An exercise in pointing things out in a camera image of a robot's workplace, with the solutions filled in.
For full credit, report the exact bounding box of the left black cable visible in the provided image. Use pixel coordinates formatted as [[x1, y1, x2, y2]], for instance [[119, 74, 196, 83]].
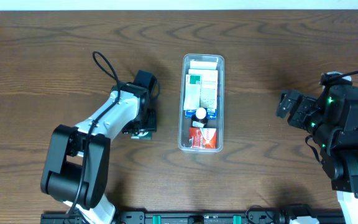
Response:
[[65, 51, 161, 215]]

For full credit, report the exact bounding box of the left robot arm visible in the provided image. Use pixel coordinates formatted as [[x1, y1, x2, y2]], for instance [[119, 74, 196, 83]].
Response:
[[40, 81, 159, 223]]

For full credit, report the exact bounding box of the green Zam-Buk box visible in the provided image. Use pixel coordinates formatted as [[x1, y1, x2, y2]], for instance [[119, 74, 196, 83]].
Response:
[[131, 131, 152, 140]]

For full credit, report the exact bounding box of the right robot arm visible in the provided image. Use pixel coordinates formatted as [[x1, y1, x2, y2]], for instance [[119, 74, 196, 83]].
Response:
[[276, 84, 358, 223]]

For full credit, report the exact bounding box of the white green medicine box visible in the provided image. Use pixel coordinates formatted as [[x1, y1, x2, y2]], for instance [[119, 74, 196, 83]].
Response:
[[183, 74, 201, 110]]

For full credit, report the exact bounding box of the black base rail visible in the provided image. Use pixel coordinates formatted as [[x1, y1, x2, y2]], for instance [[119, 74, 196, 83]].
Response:
[[40, 203, 344, 224]]

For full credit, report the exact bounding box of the blue medicine box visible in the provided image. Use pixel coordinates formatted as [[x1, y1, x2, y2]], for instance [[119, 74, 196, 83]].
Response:
[[184, 68, 219, 119]]

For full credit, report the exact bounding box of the dark bottle white cap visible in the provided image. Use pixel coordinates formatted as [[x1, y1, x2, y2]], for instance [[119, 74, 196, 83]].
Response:
[[191, 108, 208, 128]]

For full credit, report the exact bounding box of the red Panadol box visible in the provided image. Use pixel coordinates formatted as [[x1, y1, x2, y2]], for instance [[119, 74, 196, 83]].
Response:
[[189, 128, 216, 149]]

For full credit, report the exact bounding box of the clear plastic container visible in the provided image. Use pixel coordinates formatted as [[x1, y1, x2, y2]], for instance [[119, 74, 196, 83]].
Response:
[[178, 54, 225, 154]]

